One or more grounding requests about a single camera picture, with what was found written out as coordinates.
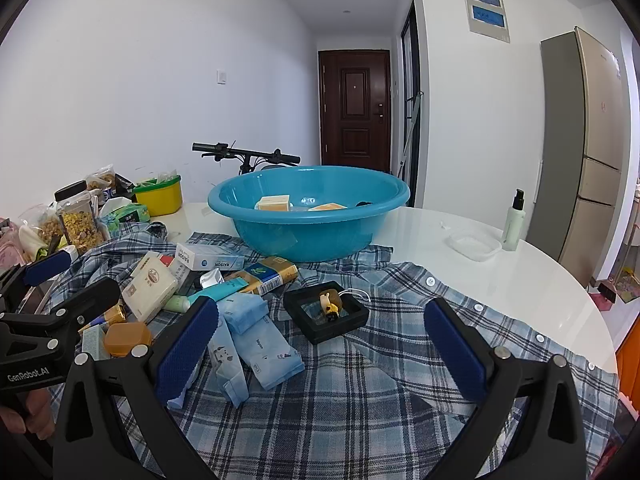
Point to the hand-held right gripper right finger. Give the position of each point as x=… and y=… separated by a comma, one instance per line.
x=455, y=355

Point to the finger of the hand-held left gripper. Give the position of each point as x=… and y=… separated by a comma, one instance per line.
x=95, y=297
x=47, y=266

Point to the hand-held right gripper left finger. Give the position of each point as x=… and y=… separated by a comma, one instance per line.
x=187, y=345

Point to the pale green carton box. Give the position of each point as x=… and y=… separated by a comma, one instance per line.
x=94, y=344

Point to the orange soap case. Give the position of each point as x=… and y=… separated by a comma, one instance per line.
x=127, y=340

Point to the light blue tissue pack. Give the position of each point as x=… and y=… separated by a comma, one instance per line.
x=242, y=312
x=267, y=357

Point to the blue plastic basin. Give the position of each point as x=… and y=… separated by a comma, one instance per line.
x=310, y=235

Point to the person's left hand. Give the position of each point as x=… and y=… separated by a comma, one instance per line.
x=32, y=410

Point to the gold blue cigarette box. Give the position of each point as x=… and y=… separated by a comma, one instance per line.
x=265, y=272
x=112, y=316

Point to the granola bag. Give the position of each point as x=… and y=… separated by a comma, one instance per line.
x=42, y=227

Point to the light blue printed pouch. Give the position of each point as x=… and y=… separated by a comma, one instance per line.
x=227, y=365

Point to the clear cereal jar black lid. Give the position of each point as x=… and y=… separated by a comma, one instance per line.
x=79, y=225

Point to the white red cigarette carton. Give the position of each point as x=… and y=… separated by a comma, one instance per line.
x=150, y=287

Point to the pale green tube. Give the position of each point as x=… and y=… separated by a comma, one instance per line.
x=220, y=291

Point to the green tissue pack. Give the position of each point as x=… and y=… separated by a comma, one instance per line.
x=125, y=215

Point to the white box black lettering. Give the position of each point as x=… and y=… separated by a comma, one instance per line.
x=215, y=258

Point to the clear snack bag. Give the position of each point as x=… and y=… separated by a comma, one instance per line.
x=100, y=180

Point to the blue plaid shirt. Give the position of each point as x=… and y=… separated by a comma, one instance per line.
x=350, y=400

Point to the yellow bin green rim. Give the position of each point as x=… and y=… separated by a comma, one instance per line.
x=160, y=200

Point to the black display box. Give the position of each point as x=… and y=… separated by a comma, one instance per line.
x=312, y=325

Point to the pale green pump bottle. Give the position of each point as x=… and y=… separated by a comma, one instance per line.
x=514, y=225

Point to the beige soap bar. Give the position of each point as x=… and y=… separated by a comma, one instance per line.
x=272, y=203

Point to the colourful storage box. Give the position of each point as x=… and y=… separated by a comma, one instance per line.
x=625, y=285

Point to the yellow soap bar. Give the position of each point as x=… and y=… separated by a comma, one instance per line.
x=327, y=206

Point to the black bicycle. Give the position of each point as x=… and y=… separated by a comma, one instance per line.
x=250, y=157

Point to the grey mop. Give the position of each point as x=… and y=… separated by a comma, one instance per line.
x=410, y=135

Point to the beige refrigerator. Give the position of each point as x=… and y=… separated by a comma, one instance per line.
x=590, y=150

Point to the black framed sliding door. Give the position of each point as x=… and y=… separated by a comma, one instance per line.
x=411, y=110

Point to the brown entrance door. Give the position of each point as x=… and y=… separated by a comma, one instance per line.
x=355, y=110

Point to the white wall switch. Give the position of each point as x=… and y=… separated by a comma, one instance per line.
x=222, y=76

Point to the wall electrical panel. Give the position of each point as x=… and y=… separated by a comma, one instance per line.
x=486, y=7

